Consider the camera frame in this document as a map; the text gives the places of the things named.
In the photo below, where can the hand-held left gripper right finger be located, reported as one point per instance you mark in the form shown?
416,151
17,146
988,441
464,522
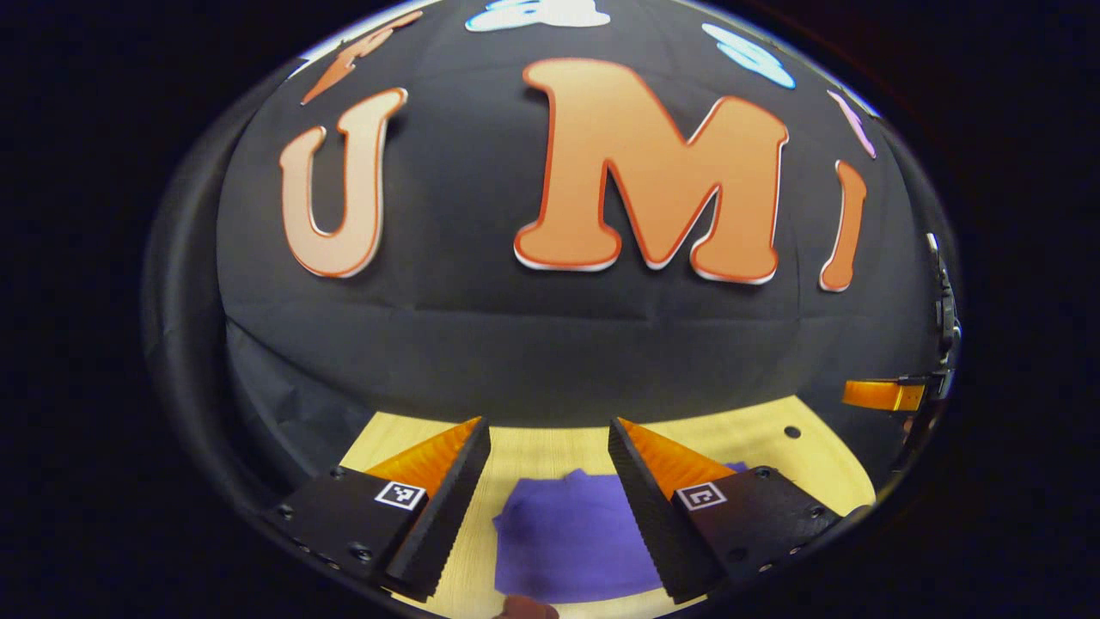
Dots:
644,507

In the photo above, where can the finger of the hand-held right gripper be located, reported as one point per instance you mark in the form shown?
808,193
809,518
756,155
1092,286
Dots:
881,395

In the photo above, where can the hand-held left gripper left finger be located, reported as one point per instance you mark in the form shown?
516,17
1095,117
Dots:
443,516

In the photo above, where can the purple shirt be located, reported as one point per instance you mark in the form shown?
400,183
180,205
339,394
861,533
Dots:
567,542

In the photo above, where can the black backdrop cloth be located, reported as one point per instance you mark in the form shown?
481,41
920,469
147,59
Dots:
533,335

